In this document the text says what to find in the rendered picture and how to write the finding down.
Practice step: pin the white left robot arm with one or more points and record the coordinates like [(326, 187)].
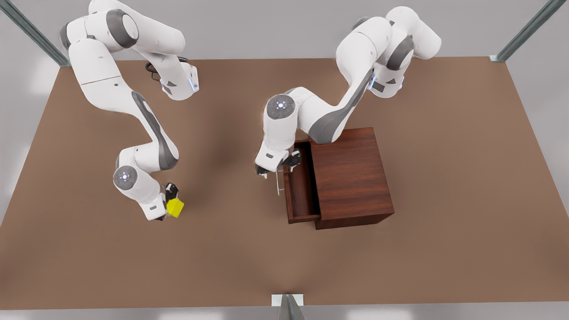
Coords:
[(355, 53)]

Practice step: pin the yellow block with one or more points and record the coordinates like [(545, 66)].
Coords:
[(175, 208)]

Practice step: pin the dark wooden cabinet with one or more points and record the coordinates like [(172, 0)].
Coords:
[(351, 178)]

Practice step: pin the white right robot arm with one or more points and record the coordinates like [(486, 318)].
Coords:
[(103, 84)]

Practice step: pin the silver frame post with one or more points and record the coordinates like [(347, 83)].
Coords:
[(33, 32), (289, 306), (524, 32)]

